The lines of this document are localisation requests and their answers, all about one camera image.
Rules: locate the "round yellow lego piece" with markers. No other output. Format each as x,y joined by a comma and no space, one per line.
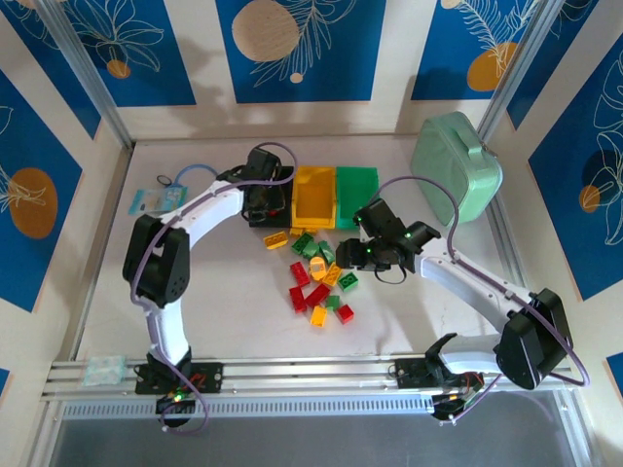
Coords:
317,267

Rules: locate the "small yellow lego brick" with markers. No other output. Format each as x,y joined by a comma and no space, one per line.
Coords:
297,232

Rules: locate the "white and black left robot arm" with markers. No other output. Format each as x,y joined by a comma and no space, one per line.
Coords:
214,206

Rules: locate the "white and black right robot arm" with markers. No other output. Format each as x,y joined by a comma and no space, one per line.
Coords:
467,282

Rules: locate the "black plastic bin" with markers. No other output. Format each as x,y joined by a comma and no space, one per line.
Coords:
272,224

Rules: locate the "yellow plastic bin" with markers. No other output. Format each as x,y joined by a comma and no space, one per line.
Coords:
314,199

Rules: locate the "green plastic bin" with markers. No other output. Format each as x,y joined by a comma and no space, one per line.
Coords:
355,185

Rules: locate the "blue and white packet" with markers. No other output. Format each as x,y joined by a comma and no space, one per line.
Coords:
153,200

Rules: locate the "mint green zipper case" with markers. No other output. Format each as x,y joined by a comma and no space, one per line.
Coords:
452,160

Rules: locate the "small clear tissue pack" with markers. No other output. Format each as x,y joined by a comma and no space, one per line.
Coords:
103,370

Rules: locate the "aluminium front rail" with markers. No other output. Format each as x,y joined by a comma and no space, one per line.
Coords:
292,372

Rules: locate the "aluminium frame post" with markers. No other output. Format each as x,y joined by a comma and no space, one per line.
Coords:
516,73
88,73

